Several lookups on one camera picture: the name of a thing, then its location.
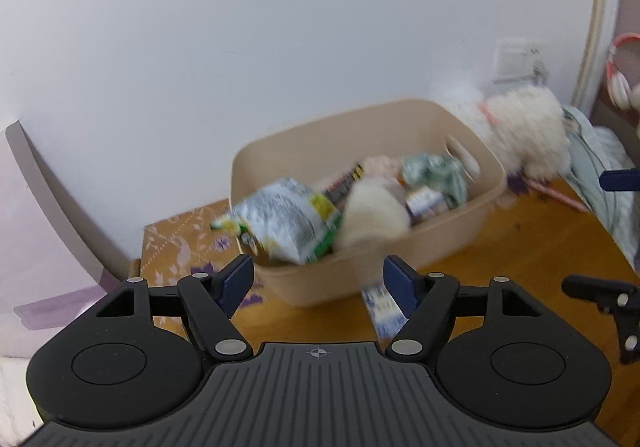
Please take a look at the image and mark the blue white small packet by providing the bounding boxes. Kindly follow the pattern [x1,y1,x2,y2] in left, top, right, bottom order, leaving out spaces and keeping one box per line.
[406,186,449,222]

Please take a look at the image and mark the lavender board leaning on wall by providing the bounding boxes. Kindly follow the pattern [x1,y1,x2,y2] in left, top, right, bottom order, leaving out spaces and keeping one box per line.
[0,121,128,358]

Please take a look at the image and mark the beige plastic storage bin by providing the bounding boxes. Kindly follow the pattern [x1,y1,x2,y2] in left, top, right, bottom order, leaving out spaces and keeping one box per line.
[229,100,506,307]

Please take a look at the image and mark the white fluffy plush toy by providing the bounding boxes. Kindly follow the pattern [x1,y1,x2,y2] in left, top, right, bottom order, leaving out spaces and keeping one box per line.
[437,85,570,182]

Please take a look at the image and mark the dark purple snack bar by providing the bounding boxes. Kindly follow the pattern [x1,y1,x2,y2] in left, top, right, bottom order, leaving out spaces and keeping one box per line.
[322,163,363,207]

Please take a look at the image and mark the pink striped straw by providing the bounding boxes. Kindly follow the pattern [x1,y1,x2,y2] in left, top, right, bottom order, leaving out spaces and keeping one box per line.
[524,178,590,213]

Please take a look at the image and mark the teal knitted scrunchie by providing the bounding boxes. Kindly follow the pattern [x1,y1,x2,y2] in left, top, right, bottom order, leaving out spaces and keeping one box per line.
[401,154,469,209]

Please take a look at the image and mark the white wall socket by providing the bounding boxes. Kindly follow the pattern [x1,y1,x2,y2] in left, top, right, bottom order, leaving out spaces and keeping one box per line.
[492,38,548,85]

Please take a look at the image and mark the pink white headphones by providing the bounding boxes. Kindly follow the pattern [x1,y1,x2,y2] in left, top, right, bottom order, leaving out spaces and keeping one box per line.
[604,31,640,110]

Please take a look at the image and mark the pale blue patterned cloth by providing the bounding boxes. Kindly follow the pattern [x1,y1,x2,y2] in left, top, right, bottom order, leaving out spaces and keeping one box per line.
[563,106,639,271]

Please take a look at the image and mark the blue white patterned small box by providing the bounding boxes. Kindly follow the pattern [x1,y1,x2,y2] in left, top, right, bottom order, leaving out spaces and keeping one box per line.
[360,283,407,341]

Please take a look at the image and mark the grey green chip bag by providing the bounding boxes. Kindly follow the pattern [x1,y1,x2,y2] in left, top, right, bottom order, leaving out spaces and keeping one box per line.
[210,178,342,265]

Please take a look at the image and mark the brown floral patterned box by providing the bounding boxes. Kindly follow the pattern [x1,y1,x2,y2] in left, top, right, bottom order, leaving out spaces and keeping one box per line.
[130,198,266,328]

